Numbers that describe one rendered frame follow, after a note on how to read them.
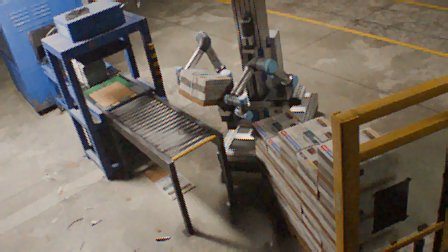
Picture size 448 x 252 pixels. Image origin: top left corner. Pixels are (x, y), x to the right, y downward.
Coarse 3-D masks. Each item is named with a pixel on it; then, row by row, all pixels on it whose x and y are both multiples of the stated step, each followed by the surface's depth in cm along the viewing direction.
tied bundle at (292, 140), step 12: (312, 120) 331; (324, 120) 329; (288, 132) 323; (300, 132) 321; (312, 132) 318; (324, 132) 316; (288, 144) 313; (300, 144) 309; (312, 144) 306; (288, 156) 322
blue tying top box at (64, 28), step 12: (108, 0) 465; (96, 12) 432; (108, 12) 439; (120, 12) 447; (60, 24) 438; (72, 24) 421; (84, 24) 428; (96, 24) 435; (108, 24) 443; (72, 36) 425; (84, 36) 432
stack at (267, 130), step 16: (288, 112) 390; (256, 128) 378; (272, 128) 374; (272, 144) 354; (272, 160) 363; (272, 176) 379; (288, 176) 336; (272, 192) 395; (288, 192) 346; (304, 192) 314; (288, 208) 362; (304, 208) 322; (288, 224) 377; (304, 240) 348; (320, 240) 309
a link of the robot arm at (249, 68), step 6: (252, 60) 376; (246, 66) 376; (252, 66) 374; (246, 72) 374; (252, 72) 376; (240, 78) 373; (246, 78) 372; (240, 84) 370; (234, 90) 368; (240, 90) 369; (228, 96) 367; (234, 96) 366; (228, 102) 366
